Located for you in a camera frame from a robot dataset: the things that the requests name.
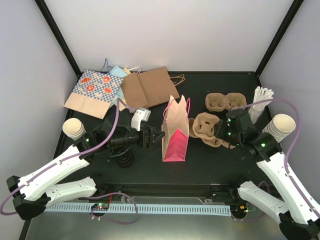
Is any pulp cup carrier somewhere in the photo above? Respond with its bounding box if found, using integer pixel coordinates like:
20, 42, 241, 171
205, 92, 247, 112
192, 112, 220, 140
188, 118, 236, 149

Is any pink cakes paper bag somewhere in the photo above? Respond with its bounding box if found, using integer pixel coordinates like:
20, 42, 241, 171
161, 95, 191, 163

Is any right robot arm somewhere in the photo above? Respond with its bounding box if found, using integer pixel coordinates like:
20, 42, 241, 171
213, 108, 320, 240

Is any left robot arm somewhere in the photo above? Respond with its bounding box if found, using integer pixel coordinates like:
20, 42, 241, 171
6, 116, 165, 220

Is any front black lid stack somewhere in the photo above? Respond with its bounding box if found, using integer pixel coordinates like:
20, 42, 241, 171
115, 150, 135, 168

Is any brown kraft paper bag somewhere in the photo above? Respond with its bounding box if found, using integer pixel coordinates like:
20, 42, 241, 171
121, 66, 186, 109

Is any right paper cup stack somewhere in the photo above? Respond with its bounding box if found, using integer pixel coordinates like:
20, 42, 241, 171
262, 113, 296, 143

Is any paper cup stack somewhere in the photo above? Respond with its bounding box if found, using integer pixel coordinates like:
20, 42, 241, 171
262, 113, 296, 143
62, 118, 86, 141

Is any cream paper bag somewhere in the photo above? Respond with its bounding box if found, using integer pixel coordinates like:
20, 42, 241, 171
122, 67, 142, 75

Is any blue checkered paper bag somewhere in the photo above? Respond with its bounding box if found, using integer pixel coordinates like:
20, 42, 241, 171
64, 69, 123, 119

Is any light blue paper bag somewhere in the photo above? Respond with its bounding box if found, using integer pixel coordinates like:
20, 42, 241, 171
100, 59, 128, 107

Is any left paper cup stack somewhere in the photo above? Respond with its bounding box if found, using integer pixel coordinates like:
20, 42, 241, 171
62, 118, 86, 141

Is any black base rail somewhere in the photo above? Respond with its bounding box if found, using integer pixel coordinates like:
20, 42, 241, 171
106, 183, 239, 202

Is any light blue cable duct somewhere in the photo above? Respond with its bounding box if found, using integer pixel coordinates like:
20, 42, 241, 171
45, 202, 231, 217

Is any right black frame post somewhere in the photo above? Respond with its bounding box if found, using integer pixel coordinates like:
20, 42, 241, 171
255, 0, 304, 77

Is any black frame post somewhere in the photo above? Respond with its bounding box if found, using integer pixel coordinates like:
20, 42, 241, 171
255, 0, 304, 77
34, 0, 82, 78

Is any left black frame post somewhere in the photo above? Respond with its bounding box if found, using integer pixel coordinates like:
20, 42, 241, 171
34, 0, 82, 78

